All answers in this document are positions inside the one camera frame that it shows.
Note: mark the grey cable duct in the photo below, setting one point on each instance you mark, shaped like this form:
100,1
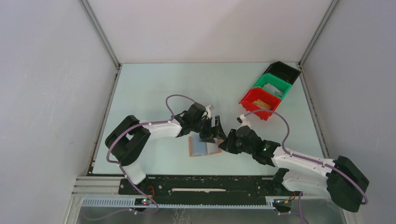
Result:
114,202

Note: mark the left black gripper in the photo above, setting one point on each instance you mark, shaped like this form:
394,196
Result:
217,133

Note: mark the red plastic bin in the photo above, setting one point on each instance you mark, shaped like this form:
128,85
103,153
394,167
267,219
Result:
258,98

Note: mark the black plastic bin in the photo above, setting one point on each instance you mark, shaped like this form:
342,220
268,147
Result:
283,72

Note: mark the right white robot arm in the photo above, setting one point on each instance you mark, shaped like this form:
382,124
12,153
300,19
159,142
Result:
339,180

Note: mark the cards in red bin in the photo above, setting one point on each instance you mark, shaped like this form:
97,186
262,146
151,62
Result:
261,104

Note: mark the green plastic bin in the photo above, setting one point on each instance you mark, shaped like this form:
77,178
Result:
278,83

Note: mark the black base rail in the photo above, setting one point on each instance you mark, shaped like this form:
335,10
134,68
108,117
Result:
210,190

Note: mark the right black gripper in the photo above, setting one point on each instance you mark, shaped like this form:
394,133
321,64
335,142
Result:
226,145

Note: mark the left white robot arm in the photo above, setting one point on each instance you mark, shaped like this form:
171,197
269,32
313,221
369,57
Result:
128,139

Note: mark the brown leather card holder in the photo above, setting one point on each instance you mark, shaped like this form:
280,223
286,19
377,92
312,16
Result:
200,148

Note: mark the cards in green bin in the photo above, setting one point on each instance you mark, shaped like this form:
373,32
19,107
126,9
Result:
273,90

